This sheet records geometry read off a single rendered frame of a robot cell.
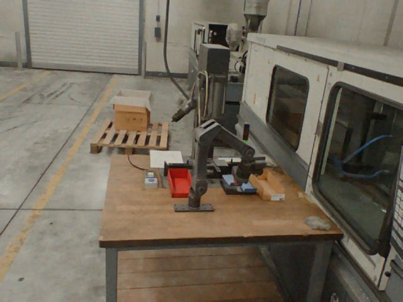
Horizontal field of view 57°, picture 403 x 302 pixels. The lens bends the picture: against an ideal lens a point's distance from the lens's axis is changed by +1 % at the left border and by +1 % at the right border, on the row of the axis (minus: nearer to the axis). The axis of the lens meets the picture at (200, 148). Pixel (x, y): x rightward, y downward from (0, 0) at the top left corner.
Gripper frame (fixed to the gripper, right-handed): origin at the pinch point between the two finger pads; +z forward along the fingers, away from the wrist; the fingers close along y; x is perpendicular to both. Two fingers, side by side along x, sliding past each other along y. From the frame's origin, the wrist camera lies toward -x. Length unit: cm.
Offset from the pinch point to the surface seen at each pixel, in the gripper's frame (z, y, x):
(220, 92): -27, 43, 7
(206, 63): -34, 58, 14
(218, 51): -40, 61, 9
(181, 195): 6.2, -2.8, 29.2
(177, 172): 16.0, 19.7, 27.6
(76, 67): 552, 794, 159
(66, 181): 193, 139, 110
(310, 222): -10.6, -30.1, -28.3
